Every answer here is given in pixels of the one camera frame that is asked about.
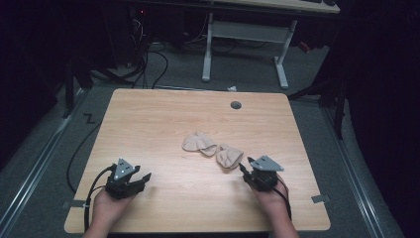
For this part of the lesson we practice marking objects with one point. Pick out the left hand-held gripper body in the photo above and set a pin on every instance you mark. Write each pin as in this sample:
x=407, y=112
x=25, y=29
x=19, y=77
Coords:
x=123, y=185

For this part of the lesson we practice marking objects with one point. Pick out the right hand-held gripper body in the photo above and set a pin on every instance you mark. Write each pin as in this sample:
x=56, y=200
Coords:
x=264, y=177

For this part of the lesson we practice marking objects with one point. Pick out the beige sock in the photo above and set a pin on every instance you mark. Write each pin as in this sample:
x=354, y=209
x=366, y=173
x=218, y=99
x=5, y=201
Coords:
x=199, y=144
x=229, y=157

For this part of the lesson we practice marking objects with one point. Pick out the person's right hand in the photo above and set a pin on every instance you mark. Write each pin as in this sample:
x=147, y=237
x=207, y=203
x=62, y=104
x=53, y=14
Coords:
x=272, y=198

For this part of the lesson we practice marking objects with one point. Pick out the person's left hand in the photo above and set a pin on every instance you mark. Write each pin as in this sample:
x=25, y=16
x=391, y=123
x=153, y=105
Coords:
x=109, y=204

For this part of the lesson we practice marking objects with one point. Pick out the grey tape piece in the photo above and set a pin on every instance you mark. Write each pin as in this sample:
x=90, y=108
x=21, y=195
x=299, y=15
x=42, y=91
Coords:
x=320, y=198
x=74, y=204

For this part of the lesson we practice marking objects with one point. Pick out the grey table grommet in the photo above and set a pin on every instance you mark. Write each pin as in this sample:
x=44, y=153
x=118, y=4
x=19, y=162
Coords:
x=235, y=105

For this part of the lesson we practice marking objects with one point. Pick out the crumpled white paper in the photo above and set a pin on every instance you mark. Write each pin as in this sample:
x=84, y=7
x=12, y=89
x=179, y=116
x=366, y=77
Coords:
x=232, y=88

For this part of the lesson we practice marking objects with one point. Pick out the black metal stand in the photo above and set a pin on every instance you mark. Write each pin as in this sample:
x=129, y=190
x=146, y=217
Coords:
x=68, y=89
x=338, y=109

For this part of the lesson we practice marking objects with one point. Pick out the small red object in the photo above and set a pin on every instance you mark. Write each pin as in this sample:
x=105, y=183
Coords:
x=304, y=47

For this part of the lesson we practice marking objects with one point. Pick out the metal floor rail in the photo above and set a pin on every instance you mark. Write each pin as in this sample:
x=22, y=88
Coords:
x=355, y=178
x=36, y=168

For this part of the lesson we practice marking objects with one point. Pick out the white frame desk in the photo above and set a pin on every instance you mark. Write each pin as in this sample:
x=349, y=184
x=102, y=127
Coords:
x=247, y=31

